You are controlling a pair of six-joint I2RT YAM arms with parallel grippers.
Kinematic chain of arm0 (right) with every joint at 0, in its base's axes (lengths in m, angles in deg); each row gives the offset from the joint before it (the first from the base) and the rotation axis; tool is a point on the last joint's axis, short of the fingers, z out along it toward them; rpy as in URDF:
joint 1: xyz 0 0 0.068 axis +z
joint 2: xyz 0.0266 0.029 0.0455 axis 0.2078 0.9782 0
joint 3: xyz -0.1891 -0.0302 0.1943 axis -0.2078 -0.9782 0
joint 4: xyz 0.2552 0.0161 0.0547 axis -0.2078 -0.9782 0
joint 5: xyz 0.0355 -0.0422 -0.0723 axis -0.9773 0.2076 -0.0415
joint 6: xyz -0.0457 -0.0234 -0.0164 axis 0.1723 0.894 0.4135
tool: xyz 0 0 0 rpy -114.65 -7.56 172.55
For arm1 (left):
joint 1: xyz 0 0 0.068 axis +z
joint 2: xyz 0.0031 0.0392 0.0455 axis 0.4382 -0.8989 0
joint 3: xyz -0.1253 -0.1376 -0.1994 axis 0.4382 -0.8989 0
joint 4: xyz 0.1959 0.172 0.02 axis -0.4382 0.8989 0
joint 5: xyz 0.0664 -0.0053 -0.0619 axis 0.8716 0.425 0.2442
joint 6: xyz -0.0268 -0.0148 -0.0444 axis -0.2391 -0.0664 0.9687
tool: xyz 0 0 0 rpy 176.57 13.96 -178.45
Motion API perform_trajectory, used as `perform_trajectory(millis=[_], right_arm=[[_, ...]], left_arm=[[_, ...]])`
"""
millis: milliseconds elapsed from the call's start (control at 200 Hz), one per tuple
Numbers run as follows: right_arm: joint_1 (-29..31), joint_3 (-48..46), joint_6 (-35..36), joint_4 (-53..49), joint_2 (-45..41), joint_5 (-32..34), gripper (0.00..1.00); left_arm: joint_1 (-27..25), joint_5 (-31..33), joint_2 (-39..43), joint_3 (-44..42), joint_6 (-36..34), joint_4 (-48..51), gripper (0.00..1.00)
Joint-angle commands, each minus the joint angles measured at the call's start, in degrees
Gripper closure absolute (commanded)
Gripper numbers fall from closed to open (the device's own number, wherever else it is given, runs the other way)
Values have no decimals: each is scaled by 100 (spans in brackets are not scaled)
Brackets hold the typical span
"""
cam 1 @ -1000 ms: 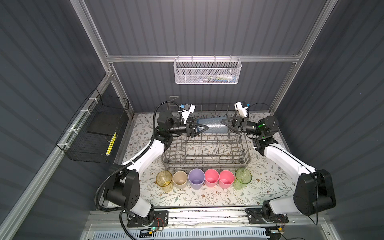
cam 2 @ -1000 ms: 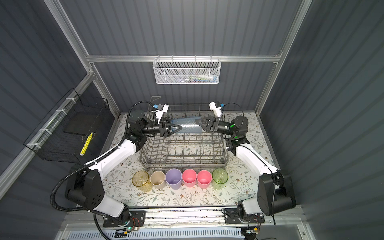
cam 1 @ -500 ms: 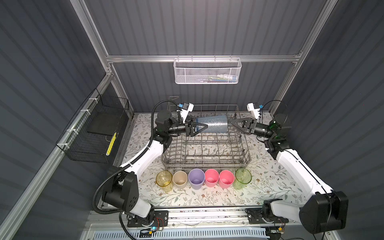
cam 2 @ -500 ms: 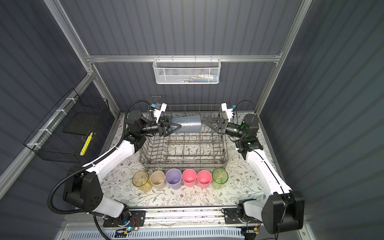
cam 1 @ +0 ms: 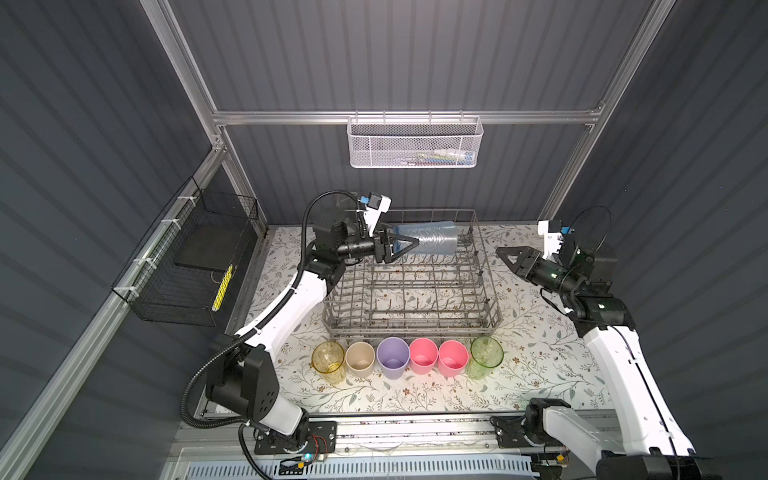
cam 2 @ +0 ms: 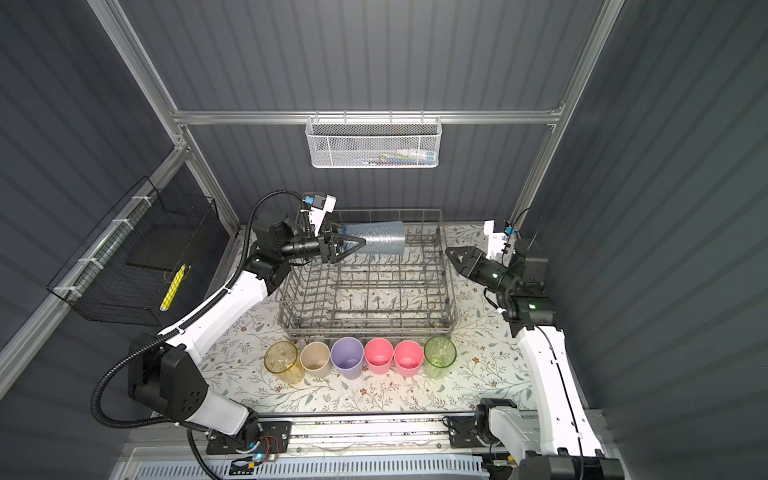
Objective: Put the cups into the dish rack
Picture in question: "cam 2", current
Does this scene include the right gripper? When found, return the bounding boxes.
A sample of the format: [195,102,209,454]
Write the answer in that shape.
[447,246,515,297]

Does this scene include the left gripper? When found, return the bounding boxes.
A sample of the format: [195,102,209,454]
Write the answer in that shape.
[279,221,365,266]

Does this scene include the blue transparent cup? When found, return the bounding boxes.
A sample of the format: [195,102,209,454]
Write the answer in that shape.
[341,221,406,255]

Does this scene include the green transparent cup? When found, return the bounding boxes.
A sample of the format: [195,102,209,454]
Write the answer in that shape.
[423,336,458,380]

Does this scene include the pink plastic cup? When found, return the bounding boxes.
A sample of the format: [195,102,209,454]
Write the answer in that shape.
[394,340,424,378]
[364,338,394,375]

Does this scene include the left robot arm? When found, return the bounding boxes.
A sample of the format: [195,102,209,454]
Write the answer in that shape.
[90,191,366,452]

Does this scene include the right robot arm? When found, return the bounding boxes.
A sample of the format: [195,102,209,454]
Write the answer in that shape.
[445,246,625,479]

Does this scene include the items in white basket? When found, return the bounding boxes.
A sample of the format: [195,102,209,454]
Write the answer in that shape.
[355,148,438,167]

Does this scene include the purple plastic cup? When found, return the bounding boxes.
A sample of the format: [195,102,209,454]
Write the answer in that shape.
[330,337,364,380]

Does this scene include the floral table mat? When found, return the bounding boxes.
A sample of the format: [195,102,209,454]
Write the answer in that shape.
[200,224,536,413]

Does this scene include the beige plastic cup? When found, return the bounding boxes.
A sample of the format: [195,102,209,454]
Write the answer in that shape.
[300,342,332,378]

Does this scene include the yellow transparent cup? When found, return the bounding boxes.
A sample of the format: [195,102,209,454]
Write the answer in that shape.
[263,341,304,385]

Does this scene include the yellow brush in basket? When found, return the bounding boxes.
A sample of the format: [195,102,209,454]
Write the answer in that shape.
[159,264,187,312]

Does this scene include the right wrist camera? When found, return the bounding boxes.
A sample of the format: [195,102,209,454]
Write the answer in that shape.
[483,220,517,262]

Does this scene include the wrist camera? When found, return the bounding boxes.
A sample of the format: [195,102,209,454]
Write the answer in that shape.
[483,220,517,262]
[303,192,337,236]

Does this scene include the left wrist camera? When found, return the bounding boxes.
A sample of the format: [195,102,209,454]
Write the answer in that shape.
[303,192,337,236]

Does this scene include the grey wire dish rack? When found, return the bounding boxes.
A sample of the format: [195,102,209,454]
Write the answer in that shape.
[278,209,457,340]

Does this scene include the white mesh wall basket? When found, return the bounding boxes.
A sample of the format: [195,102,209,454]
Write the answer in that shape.
[305,117,443,169]

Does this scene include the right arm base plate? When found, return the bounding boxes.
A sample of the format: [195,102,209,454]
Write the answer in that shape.
[448,413,532,450]

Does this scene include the aluminium mounting rail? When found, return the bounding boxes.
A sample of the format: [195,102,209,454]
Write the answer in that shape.
[122,410,613,457]

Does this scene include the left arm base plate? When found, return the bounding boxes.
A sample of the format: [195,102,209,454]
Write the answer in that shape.
[205,421,293,455]

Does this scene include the black wire wall basket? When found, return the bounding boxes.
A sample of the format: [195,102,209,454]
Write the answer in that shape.
[47,180,229,327]

